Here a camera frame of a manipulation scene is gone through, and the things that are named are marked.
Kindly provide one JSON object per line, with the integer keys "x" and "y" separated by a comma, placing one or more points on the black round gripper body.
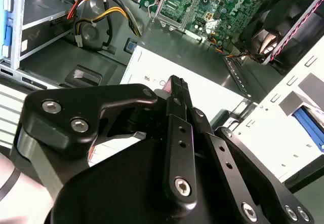
{"x": 121, "y": 188}

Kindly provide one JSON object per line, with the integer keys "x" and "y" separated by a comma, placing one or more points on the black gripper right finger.
{"x": 227, "y": 163}

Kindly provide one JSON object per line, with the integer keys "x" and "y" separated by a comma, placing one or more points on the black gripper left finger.
{"x": 55, "y": 132}

